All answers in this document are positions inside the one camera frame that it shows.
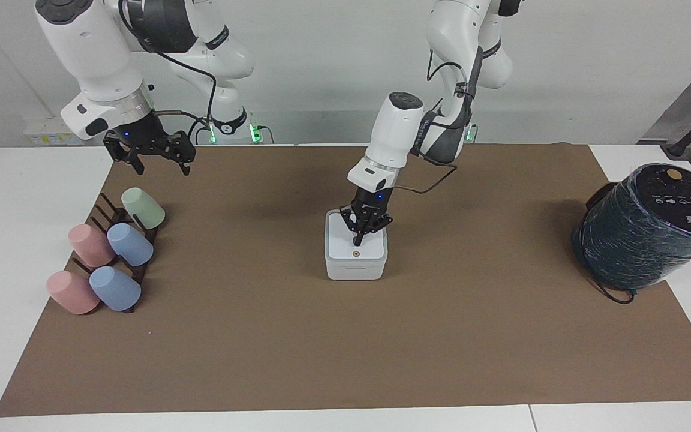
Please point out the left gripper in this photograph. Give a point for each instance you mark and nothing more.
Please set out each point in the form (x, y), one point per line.
(373, 196)

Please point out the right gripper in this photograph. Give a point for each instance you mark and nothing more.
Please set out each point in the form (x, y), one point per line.
(140, 131)

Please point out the white square trash can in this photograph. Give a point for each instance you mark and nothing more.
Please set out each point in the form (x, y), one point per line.
(356, 261)

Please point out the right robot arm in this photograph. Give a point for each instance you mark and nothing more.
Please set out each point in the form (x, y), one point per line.
(90, 48)

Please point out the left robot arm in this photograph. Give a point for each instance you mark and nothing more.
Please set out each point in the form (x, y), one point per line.
(396, 135)

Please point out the green plastic cup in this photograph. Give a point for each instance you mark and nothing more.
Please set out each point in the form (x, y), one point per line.
(144, 208)

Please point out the dark brown cup rack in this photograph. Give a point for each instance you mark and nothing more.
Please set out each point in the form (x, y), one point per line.
(119, 216)

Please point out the blue plastic cup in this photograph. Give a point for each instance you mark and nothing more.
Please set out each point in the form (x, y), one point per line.
(116, 289)
(131, 245)

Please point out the white box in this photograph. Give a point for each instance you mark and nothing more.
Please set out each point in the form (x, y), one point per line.
(51, 133)

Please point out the pink plastic cup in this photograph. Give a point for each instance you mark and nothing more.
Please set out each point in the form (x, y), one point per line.
(89, 245)
(72, 293)

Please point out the dark plastic-wrapped cylinder appliance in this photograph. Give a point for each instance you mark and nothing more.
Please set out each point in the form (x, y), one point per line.
(639, 234)

